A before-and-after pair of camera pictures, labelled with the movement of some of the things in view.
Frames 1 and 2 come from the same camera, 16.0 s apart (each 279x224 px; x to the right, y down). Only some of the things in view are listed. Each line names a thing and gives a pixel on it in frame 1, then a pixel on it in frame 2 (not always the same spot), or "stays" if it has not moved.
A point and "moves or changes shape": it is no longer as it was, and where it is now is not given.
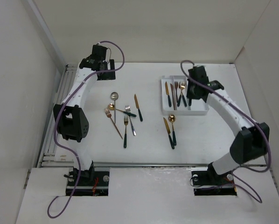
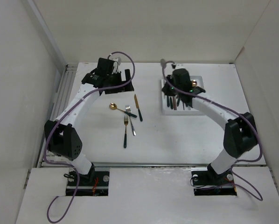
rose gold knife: [172, 96] stays
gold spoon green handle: [111, 107] stays
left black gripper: [106, 76] to [128, 88]
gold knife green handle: [137, 106] stays
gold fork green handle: [125, 120] stays
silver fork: [128, 109] stays
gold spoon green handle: [171, 118] moves or changes shape
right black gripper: [189, 94] to [165, 91]
